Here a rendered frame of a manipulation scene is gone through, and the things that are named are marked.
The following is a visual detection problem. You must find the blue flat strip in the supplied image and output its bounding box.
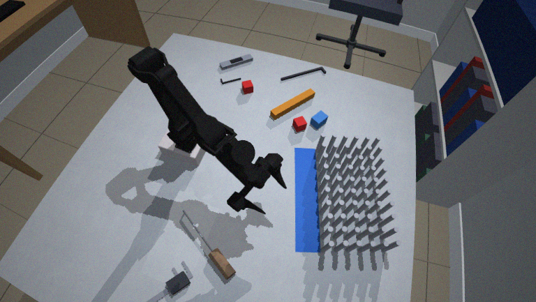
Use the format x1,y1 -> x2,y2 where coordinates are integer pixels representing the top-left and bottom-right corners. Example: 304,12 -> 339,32
295,148 -> 320,253

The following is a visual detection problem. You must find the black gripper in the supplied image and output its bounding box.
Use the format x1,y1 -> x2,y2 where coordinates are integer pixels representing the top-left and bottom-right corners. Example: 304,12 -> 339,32
227,153 -> 287,214

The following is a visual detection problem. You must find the orange rectangular bar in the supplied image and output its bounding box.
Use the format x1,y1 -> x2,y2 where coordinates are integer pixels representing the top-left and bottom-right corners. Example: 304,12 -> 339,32
270,89 -> 315,120

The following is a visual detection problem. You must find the red cube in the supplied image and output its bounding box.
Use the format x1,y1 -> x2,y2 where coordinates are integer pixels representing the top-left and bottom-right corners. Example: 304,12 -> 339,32
292,116 -> 307,132
241,80 -> 253,94

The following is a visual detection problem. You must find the brown-handled metal rod tool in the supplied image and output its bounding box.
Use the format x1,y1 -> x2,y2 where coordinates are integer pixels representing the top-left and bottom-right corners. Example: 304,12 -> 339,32
183,210 -> 236,280

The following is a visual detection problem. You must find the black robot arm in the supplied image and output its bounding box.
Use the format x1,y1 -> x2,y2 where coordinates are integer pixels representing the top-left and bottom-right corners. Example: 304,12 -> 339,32
128,46 -> 271,189

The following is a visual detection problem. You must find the blue cube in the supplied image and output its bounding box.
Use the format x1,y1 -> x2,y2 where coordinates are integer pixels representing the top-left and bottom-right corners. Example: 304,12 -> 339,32
310,110 -> 328,129

